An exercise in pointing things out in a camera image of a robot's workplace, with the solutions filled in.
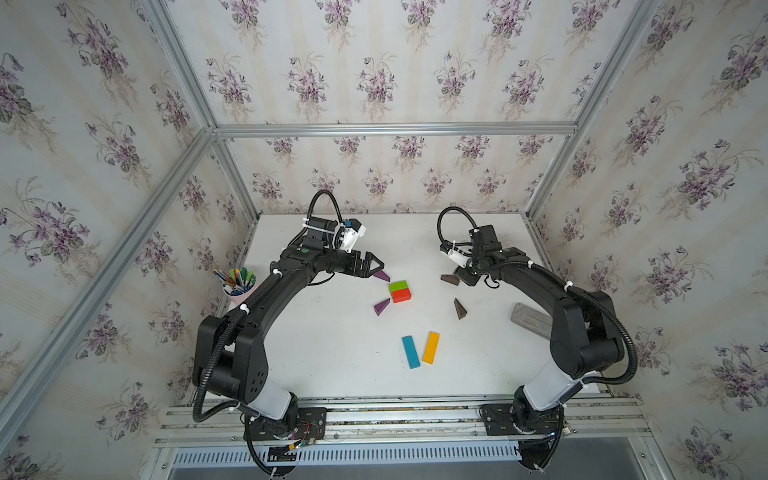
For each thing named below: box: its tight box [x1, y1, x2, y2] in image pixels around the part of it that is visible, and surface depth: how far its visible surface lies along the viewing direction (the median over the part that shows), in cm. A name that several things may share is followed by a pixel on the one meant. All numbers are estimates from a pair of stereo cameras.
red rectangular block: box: [391, 288, 412, 303], surface depth 97 cm
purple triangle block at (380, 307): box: [374, 298, 391, 316], surface depth 95 cm
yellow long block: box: [422, 331, 441, 365], surface depth 88 cm
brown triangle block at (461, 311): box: [454, 298, 468, 320], surface depth 94 cm
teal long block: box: [402, 335, 421, 369], surface depth 87 cm
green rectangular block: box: [389, 280, 408, 295], surface depth 100 cm
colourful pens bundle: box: [212, 266, 257, 294], surface depth 89 cm
